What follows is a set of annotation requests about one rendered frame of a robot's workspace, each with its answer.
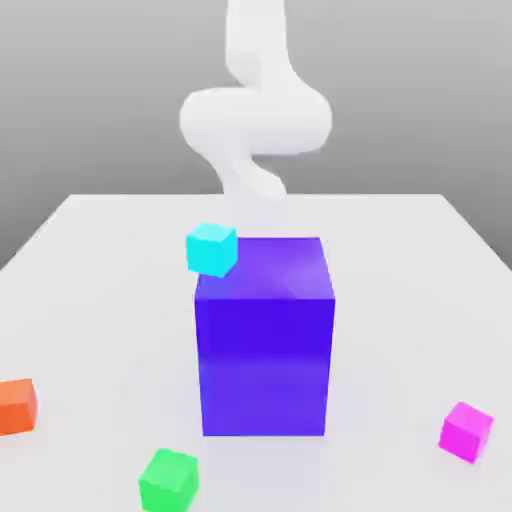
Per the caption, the small green cube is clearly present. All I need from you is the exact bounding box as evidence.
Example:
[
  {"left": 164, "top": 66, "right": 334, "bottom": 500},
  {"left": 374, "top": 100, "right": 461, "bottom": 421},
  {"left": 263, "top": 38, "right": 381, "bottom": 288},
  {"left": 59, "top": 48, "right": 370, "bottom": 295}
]
[{"left": 138, "top": 447, "right": 200, "bottom": 512}]

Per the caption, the small orange cube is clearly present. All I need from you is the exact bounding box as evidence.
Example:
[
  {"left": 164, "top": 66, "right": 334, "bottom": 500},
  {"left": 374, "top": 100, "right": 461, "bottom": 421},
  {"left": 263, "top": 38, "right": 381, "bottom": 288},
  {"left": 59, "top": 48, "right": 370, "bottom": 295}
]
[{"left": 0, "top": 378, "right": 39, "bottom": 436}]

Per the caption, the small magenta cube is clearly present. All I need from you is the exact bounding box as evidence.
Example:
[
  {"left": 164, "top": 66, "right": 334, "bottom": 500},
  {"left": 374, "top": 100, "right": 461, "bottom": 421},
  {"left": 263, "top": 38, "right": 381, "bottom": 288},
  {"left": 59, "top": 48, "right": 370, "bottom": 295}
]
[{"left": 437, "top": 401, "right": 496, "bottom": 465}]

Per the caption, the small cyan cube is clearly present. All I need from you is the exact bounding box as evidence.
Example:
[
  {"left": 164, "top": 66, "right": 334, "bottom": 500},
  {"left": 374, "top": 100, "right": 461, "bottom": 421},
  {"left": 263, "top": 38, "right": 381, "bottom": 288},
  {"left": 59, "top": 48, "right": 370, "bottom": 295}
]
[{"left": 185, "top": 222, "right": 239, "bottom": 279}]

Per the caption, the large purple box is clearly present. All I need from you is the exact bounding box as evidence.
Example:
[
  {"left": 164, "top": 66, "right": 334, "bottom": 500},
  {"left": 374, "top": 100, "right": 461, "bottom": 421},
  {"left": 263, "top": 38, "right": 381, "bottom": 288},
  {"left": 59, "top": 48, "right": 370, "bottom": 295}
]
[{"left": 194, "top": 236, "right": 336, "bottom": 438}]

